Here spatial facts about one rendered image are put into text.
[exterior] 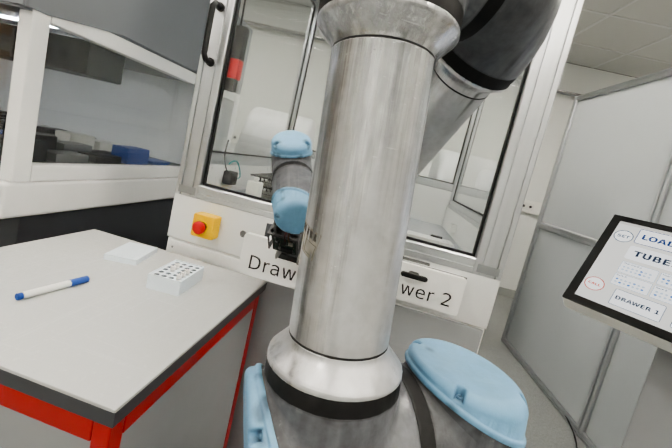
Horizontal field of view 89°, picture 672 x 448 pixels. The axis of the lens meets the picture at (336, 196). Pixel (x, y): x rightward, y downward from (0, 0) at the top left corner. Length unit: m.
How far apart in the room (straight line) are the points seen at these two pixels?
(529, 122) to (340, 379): 0.90
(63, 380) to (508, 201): 1.01
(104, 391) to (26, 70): 0.87
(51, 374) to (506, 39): 0.74
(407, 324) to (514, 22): 0.89
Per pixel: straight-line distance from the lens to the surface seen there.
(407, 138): 0.26
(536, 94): 1.08
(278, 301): 1.14
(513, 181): 1.05
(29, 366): 0.75
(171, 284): 0.95
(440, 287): 1.04
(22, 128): 1.27
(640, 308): 1.08
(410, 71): 0.27
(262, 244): 0.93
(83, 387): 0.69
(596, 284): 1.10
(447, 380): 0.35
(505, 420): 0.36
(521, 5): 0.34
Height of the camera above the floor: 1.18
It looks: 6 degrees down
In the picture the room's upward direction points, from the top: 13 degrees clockwise
